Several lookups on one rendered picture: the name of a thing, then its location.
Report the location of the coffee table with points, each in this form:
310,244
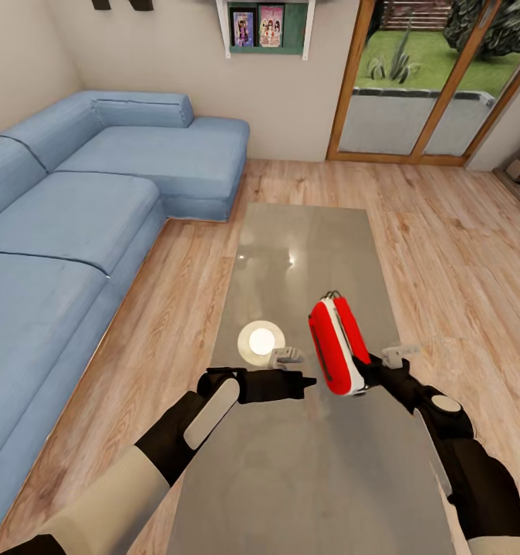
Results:
323,475

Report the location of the radio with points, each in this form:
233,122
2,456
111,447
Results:
337,339

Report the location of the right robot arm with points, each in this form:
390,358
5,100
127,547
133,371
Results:
480,486

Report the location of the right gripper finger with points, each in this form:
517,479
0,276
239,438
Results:
359,365
375,359

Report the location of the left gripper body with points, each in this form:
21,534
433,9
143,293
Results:
282,384

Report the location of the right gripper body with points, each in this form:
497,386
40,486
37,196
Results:
377,374

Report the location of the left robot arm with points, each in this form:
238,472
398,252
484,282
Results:
108,516

